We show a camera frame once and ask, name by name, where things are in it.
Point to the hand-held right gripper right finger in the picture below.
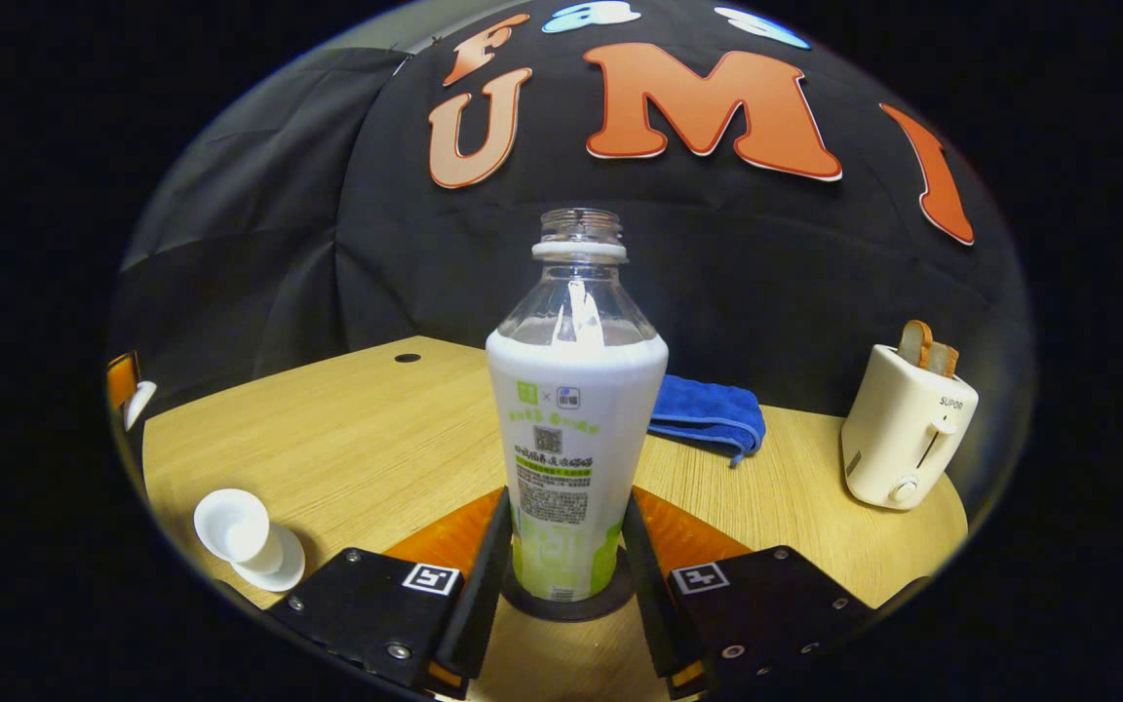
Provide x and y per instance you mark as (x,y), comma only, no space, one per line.
(647,604)

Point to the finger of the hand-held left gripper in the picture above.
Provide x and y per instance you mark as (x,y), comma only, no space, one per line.
(121,380)

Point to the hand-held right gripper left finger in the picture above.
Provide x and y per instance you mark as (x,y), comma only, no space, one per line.
(484,604)

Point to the dark brown round coaster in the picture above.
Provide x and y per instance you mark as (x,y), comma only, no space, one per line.
(571,609)

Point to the white teacup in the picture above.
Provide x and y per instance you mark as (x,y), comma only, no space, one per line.
(230,522)

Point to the white teacup saucer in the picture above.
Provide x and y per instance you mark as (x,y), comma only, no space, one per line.
(290,565)

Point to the clear water bottle green label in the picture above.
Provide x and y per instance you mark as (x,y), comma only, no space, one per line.
(571,419)

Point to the blue towel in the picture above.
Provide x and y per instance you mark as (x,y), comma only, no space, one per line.
(708,409)

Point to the black backdrop cloth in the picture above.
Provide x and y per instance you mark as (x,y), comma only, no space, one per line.
(328,244)

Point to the white toaster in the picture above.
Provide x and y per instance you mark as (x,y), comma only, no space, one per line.
(898,439)

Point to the bread slice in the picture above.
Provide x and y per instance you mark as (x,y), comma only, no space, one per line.
(945,359)
(914,343)

